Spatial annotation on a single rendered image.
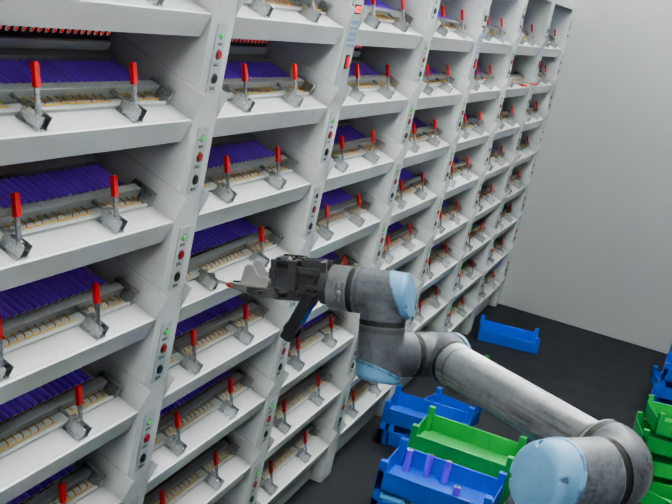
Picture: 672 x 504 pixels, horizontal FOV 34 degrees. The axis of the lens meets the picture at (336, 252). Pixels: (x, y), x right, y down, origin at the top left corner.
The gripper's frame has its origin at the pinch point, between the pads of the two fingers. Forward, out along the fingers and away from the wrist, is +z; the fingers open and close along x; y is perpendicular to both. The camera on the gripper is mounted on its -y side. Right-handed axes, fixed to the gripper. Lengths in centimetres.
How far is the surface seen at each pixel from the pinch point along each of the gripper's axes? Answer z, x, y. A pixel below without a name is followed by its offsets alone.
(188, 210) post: 1.0, 20.4, 18.1
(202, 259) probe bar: 10.0, -4.0, 4.0
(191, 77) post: -1.8, 25.4, 42.5
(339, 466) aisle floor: 20, -131, -89
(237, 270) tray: 7.4, -16.2, -0.2
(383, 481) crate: -16, -57, -61
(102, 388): 14.4, 28.3, -15.7
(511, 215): 14, -394, -36
